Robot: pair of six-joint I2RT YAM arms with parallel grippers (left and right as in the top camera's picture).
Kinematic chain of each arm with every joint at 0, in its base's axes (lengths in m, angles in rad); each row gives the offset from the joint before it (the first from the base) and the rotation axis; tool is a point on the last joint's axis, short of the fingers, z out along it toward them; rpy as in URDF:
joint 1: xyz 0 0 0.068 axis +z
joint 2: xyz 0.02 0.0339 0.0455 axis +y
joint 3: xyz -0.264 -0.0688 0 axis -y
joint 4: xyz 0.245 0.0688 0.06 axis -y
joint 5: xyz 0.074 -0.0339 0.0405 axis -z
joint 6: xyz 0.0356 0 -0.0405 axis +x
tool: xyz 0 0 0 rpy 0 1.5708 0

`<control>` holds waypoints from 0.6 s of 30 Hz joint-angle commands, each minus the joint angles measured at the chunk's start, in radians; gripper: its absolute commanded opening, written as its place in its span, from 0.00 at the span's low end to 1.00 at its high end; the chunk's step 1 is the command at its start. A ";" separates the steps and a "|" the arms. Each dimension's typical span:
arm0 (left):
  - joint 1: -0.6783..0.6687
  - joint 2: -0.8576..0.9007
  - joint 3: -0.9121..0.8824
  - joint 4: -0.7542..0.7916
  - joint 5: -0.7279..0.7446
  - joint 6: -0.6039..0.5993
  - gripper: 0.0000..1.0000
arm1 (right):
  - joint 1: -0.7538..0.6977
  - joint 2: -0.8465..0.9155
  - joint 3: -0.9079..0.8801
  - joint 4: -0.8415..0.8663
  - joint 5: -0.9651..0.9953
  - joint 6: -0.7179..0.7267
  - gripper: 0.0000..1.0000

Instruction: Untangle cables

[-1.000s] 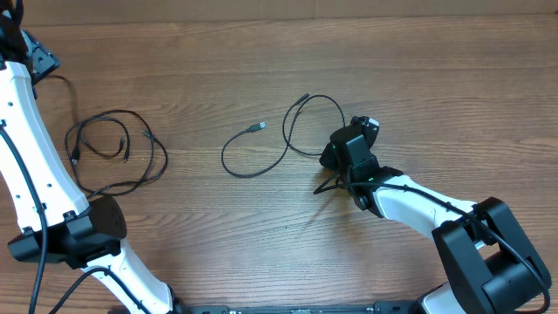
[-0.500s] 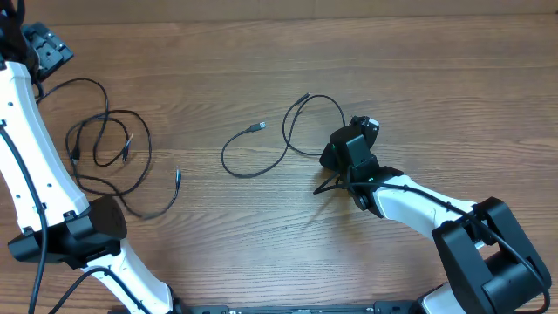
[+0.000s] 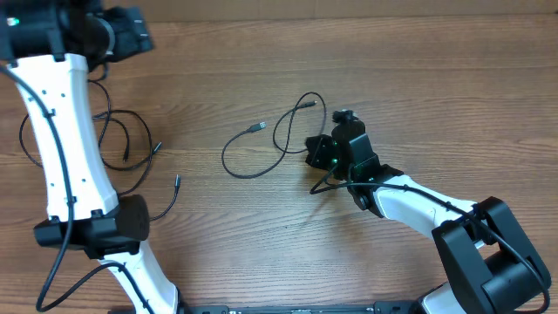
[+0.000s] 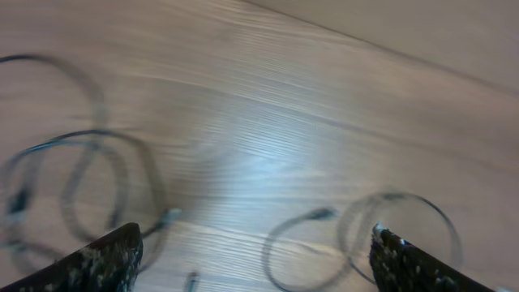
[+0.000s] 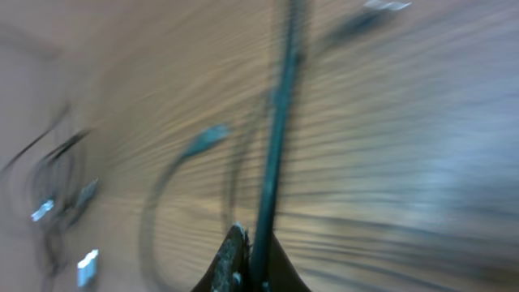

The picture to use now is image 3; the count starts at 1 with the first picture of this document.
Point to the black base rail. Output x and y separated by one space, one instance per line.
305 309

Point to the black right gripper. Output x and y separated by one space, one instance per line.
316 146

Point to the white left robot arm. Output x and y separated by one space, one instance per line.
48 49

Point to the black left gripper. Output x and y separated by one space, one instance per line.
139 40

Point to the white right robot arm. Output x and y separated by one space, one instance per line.
491 265

